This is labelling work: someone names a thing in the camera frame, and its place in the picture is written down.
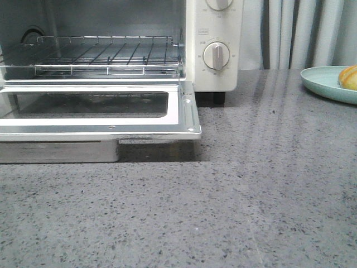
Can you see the oven glass door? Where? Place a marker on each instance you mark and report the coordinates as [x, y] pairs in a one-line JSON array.
[[72, 121]]

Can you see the golden croissant bread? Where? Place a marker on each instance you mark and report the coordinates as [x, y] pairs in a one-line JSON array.
[[347, 78]]

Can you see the black right oven foot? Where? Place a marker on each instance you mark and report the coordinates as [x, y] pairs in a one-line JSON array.
[[219, 98]]

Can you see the white toaster oven body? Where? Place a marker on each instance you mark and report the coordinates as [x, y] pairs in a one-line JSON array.
[[192, 24]]

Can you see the lower timer knob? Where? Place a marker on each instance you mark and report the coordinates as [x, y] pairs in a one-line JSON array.
[[216, 55]]

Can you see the upper temperature knob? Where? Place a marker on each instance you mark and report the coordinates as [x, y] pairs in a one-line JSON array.
[[219, 5]]

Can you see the grey curtain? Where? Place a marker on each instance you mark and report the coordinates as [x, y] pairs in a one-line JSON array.
[[297, 34]]

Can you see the teal round plate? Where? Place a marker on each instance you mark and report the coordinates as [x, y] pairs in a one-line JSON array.
[[324, 81]]

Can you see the wire oven rack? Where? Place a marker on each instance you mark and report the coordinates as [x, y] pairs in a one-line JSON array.
[[63, 57]]

